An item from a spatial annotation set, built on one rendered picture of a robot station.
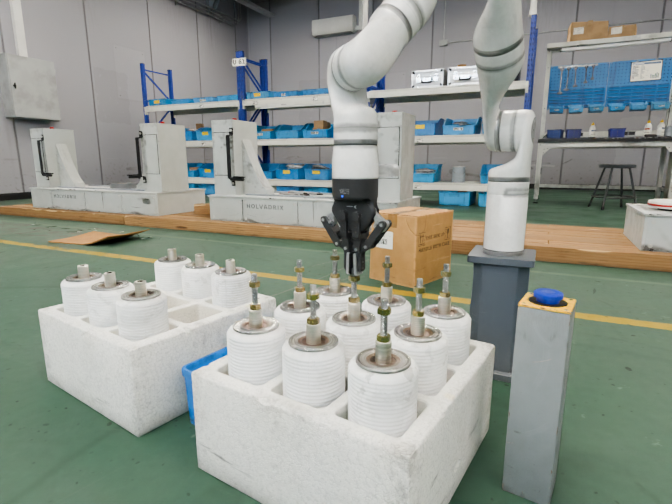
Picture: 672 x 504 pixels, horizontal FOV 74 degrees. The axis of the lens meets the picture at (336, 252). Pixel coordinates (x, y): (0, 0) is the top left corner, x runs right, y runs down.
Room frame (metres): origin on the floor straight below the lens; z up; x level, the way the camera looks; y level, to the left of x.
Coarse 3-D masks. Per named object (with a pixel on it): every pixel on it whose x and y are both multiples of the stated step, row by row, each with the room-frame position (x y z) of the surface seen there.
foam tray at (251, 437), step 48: (192, 384) 0.67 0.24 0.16; (240, 384) 0.63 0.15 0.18; (480, 384) 0.70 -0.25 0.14; (240, 432) 0.61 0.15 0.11; (288, 432) 0.56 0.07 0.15; (336, 432) 0.51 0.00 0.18; (432, 432) 0.52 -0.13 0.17; (480, 432) 0.73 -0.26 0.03; (240, 480) 0.61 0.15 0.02; (288, 480) 0.56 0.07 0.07; (336, 480) 0.51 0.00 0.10; (384, 480) 0.47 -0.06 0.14; (432, 480) 0.52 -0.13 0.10
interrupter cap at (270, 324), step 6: (246, 318) 0.72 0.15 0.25; (264, 318) 0.72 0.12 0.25; (270, 318) 0.72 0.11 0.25; (234, 324) 0.69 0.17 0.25; (240, 324) 0.69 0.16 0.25; (246, 324) 0.70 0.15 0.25; (264, 324) 0.70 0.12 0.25; (270, 324) 0.69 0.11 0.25; (276, 324) 0.69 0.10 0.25; (234, 330) 0.67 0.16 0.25; (240, 330) 0.66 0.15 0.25; (246, 330) 0.67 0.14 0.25; (252, 330) 0.67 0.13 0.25; (258, 330) 0.67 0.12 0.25; (264, 330) 0.66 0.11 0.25; (270, 330) 0.67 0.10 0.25
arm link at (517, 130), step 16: (512, 112) 1.03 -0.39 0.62; (528, 112) 1.01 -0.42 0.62; (512, 128) 1.01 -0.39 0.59; (528, 128) 1.00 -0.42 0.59; (512, 144) 1.02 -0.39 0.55; (528, 144) 1.00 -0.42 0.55; (512, 160) 1.02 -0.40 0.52; (528, 160) 1.01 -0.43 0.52; (496, 176) 1.03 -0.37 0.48; (512, 176) 1.01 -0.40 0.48; (528, 176) 1.02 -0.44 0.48
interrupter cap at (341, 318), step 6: (342, 312) 0.75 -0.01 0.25; (360, 312) 0.75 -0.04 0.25; (366, 312) 0.75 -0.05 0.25; (336, 318) 0.72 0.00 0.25; (342, 318) 0.72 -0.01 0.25; (360, 318) 0.73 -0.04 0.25; (366, 318) 0.72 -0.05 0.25; (372, 318) 0.72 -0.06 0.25; (342, 324) 0.69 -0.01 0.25; (348, 324) 0.69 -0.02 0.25; (354, 324) 0.69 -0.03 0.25; (360, 324) 0.69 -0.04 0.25; (366, 324) 0.69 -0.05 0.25
